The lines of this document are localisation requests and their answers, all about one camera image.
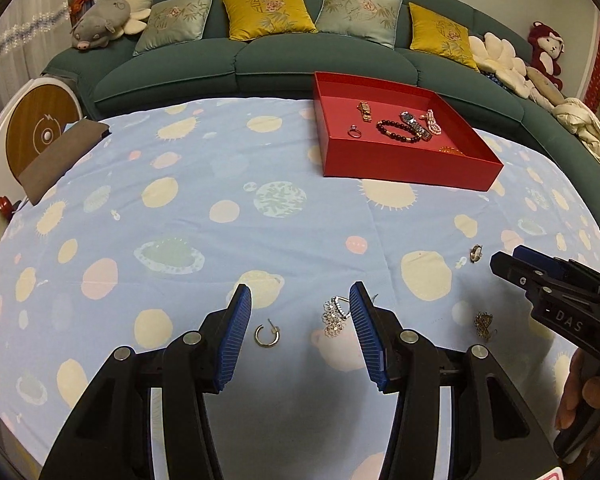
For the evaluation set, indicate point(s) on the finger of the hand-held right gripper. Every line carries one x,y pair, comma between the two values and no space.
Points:
515,270
535,257

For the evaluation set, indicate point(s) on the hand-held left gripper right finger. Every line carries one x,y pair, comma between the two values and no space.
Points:
367,340

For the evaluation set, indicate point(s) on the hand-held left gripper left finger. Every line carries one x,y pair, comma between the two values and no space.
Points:
232,345

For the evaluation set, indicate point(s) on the gold hoop earring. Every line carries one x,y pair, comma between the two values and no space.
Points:
256,336

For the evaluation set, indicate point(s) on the rhinestone earring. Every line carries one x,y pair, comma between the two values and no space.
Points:
332,320

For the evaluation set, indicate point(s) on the gold filigree earring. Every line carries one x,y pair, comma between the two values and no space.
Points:
482,325

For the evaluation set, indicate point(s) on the red cardboard box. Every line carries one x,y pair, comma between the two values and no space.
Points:
405,172

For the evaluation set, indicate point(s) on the silver wristwatch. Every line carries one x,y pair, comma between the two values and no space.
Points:
408,118

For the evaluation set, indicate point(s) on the gold wristwatch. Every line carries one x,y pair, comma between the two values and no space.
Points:
364,111

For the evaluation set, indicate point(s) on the person's right hand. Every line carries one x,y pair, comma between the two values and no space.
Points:
570,385

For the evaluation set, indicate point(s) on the blue planet-print tablecloth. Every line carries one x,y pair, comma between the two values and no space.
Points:
205,260

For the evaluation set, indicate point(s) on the cream quilted blanket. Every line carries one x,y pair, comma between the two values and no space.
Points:
587,130

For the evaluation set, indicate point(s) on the beige plush cushion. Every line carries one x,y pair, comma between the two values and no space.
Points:
545,90

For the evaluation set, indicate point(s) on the dark blue patterned cloth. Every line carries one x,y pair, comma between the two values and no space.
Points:
495,80

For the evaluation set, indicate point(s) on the white flower-shaped cushion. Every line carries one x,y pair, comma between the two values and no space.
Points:
502,62

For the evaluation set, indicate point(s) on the red monkey plush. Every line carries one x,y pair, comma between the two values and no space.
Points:
545,50

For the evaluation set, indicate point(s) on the yellow embroidered cushion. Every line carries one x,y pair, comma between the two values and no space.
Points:
267,10
442,35

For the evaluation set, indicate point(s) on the brown felt pouch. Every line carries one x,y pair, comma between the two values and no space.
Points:
60,160

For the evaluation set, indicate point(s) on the small red knob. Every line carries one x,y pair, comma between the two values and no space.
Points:
3,206

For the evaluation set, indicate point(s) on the green sofa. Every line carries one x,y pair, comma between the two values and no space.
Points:
280,65

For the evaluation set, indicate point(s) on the white appliance with wooden disc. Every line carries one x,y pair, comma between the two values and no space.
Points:
35,125

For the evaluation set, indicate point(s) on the grey-green embroidered cushion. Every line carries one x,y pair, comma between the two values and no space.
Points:
175,22
360,12

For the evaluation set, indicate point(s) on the grey pig plush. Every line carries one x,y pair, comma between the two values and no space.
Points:
102,22

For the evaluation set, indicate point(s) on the white sheer curtain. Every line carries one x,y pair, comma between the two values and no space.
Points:
20,35

